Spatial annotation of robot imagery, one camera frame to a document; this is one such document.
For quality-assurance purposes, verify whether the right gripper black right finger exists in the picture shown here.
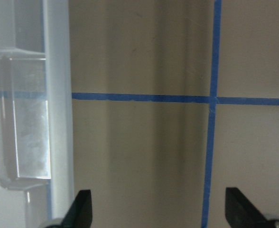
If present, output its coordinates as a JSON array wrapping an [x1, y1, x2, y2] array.
[[225, 187, 272, 228]]

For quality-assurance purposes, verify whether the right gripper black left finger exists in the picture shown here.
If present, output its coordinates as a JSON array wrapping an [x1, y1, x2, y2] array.
[[60, 190, 93, 228]]

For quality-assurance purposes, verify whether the clear plastic storage box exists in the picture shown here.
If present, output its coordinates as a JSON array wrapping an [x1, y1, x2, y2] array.
[[0, 0, 74, 228]]

